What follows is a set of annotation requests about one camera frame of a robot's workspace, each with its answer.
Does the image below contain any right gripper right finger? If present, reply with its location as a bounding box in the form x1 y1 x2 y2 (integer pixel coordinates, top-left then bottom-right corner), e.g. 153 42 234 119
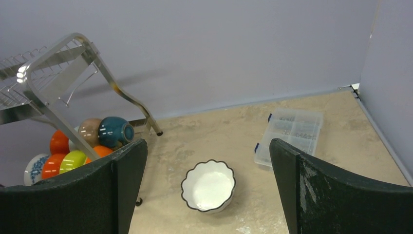
269 138 413 234

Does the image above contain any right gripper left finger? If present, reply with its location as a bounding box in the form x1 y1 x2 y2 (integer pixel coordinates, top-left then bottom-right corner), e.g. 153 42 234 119
0 139 148 234

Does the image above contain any white fluted bowl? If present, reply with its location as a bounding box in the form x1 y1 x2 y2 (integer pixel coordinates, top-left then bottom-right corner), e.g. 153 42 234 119
180 159 237 214

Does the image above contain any metal two-tier dish rack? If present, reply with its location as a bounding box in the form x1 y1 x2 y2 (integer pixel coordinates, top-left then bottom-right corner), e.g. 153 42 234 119
0 33 163 161

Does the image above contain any front orange bowl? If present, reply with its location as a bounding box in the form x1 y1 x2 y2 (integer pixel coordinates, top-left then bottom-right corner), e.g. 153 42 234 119
93 145 113 157

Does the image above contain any lime green bowl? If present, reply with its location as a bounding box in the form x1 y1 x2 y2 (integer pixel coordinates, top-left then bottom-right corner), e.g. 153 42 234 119
59 150 87 174

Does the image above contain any pale green bowl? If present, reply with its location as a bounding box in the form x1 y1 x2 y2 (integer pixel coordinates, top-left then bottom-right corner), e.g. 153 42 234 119
68 126 79 152

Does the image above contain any front red-orange bowl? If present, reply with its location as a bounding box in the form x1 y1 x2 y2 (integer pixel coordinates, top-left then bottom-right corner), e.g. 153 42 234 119
41 154 67 179

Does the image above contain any red-orange bowl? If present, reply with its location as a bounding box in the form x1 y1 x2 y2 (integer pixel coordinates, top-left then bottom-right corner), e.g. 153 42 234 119
49 130 70 155
41 154 67 179

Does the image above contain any teal blue bowl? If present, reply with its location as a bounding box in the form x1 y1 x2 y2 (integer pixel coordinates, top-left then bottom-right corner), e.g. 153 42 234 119
98 117 135 150

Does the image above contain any rear red-orange bowl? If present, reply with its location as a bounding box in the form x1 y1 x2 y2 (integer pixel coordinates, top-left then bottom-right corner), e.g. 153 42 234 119
49 130 70 155

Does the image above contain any brown speckled bowl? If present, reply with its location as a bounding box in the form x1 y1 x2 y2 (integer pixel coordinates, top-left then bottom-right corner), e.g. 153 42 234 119
78 118 102 148

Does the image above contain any clear plastic organizer box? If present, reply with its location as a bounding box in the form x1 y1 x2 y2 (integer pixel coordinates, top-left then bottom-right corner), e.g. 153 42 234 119
254 108 323 167

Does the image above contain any white blue floral bowl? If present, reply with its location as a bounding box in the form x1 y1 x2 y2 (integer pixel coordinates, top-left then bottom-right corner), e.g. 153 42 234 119
23 154 50 186

